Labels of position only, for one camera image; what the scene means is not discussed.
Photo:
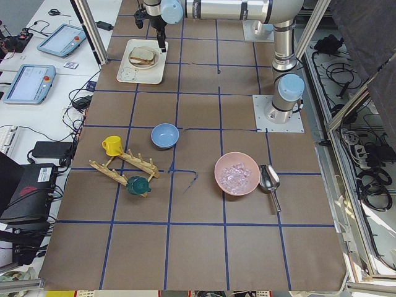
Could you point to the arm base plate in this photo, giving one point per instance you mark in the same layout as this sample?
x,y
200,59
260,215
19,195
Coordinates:
x,y
256,31
269,119

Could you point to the dark green mug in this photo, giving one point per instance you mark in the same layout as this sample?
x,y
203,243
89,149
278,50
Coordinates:
x,y
137,185

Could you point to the lower teach pendant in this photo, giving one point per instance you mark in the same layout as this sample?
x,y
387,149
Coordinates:
x,y
31,84

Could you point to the bread slice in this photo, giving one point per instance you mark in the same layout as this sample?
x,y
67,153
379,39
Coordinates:
x,y
139,63
141,55

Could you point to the upper teach pendant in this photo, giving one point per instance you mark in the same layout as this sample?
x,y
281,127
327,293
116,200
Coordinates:
x,y
63,41

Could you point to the teach pendant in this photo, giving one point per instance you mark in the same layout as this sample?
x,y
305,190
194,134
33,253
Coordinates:
x,y
31,84
63,41

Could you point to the aluminium frame post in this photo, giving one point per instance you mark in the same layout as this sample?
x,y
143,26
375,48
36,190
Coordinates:
x,y
85,18

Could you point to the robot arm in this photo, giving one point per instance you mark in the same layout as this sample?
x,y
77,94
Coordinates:
x,y
280,14

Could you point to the pink bowl with ice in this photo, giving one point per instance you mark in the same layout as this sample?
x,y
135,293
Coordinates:
x,y
236,173

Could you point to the blue bowl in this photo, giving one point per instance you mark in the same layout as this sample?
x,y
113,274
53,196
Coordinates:
x,y
165,135

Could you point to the cream round plate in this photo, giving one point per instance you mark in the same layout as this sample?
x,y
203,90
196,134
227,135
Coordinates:
x,y
156,58

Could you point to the metal scoop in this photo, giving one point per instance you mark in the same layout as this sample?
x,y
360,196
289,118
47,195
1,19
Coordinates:
x,y
269,182

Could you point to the black power adapter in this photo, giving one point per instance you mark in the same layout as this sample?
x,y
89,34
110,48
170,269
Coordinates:
x,y
44,149

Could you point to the yellow mug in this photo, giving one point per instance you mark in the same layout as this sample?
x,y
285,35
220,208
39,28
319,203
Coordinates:
x,y
113,146

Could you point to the cream bear tray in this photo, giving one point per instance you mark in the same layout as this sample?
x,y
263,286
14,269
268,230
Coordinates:
x,y
130,74

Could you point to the black electronics box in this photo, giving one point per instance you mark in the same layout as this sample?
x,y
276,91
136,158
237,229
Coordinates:
x,y
26,191

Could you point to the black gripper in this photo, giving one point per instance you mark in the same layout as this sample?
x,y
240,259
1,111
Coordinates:
x,y
159,28

